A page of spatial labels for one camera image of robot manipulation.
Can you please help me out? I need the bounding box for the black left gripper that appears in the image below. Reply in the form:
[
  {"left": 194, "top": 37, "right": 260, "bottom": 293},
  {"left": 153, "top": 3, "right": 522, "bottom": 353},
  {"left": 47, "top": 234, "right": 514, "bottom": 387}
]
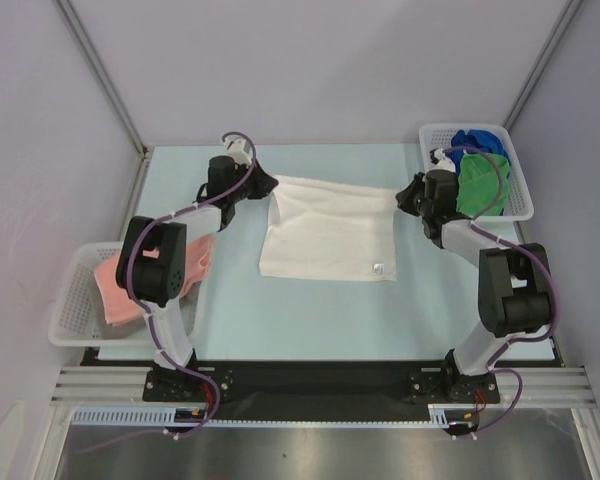
[{"left": 227, "top": 159, "right": 277, "bottom": 203}]

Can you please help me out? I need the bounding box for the white towel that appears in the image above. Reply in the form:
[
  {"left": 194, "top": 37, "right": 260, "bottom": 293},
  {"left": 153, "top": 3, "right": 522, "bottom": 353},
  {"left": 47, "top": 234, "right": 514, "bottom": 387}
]
[{"left": 259, "top": 175, "right": 397, "bottom": 282}]

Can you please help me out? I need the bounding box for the pink towel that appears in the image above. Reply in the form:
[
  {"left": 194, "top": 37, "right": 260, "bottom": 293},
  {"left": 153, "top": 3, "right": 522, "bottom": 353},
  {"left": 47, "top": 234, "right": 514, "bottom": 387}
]
[{"left": 94, "top": 234, "right": 215, "bottom": 326}]

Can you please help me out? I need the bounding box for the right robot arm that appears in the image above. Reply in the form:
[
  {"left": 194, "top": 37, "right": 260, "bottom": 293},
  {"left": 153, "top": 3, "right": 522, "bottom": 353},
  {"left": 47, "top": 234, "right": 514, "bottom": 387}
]
[{"left": 396, "top": 170, "right": 559, "bottom": 402}]

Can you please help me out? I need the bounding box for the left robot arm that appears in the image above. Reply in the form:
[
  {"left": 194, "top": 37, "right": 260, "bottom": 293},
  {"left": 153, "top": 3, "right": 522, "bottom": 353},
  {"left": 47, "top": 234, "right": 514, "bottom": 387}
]
[{"left": 115, "top": 155, "right": 278, "bottom": 400}]

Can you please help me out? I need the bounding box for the white basket with towels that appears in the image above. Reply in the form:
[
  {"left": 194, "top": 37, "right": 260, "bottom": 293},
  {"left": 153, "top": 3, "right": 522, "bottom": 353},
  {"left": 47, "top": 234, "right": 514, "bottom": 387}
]
[{"left": 419, "top": 122, "right": 534, "bottom": 224}]

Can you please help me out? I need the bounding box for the green towel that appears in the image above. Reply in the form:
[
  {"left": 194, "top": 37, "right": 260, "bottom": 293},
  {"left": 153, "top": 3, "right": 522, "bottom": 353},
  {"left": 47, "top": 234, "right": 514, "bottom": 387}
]
[{"left": 457, "top": 153, "right": 510, "bottom": 217}]

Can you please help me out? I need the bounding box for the blue towel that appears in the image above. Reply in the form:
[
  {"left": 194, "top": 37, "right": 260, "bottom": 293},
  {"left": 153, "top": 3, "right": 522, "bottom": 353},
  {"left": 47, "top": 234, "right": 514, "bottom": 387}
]
[{"left": 451, "top": 129, "right": 510, "bottom": 161}]

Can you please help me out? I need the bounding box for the empty white perforated basket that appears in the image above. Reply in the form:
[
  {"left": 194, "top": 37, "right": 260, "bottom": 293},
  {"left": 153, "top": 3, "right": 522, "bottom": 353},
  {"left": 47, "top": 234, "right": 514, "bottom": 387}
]
[{"left": 46, "top": 242, "right": 206, "bottom": 350}]

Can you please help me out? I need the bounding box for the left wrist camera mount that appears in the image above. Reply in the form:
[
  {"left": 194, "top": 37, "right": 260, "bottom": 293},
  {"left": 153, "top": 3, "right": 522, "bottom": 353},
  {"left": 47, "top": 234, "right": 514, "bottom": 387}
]
[{"left": 223, "top": 138, "right": 253, "bottom": 165}]

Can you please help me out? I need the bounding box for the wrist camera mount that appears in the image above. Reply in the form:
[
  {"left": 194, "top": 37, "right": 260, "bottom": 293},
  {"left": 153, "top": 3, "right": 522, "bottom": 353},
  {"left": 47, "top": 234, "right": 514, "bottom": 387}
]
[
  {"left": 223, "top": 138, "right": 253, "bottom": 165},
  {"left": 429, "top": 148, "right": 456, "bottom": 174}
]

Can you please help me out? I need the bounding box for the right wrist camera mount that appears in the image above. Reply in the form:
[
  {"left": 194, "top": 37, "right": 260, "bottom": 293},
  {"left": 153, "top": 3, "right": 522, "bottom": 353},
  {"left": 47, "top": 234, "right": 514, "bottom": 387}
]
[{"left": 429, "top": 148, "right": 456, "bottom": 174}]

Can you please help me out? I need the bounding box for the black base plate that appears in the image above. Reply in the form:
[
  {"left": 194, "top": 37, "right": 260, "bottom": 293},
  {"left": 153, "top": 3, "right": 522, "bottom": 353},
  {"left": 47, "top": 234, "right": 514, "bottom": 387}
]
[{"left": 79, "top": 349, "right": 566, "bottom": 424}]

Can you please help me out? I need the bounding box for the left aluminium frame post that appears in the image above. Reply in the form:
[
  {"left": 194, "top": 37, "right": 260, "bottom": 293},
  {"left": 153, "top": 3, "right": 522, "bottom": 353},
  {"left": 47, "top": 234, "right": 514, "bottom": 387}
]
[{"left": 52, "top": 0, "right": 147, "bottom": 158}]

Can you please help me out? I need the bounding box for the aluminium frame post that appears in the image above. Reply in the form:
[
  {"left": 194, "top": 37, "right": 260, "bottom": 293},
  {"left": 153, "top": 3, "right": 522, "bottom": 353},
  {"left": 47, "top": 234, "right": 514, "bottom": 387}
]
[
  {"left": 503, "top": 0, "right": 588, "bottom": 131},
  {"left": 52, "top": 0, "right": 147, "bottom": 158}
]

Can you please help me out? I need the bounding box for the aluminium rail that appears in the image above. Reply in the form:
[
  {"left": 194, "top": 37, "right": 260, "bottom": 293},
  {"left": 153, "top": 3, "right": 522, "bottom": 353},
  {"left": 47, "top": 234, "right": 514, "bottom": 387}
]
[{"left": 51, "top": 366, "right": 597, "bottom": 409}]

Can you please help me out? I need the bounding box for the right aluminium frame post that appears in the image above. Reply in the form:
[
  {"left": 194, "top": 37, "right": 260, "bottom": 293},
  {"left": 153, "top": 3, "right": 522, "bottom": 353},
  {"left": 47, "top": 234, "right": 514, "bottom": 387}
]
[{"left": 503, "top": 0, "right": 588, "bottom": 131}]

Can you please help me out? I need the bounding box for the grey slotted cable duct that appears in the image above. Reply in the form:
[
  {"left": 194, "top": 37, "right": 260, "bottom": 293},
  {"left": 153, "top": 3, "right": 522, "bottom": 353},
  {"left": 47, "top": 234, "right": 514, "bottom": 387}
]
[{"left": 72, "top": 406, "right": 208, "bottom": 427}]

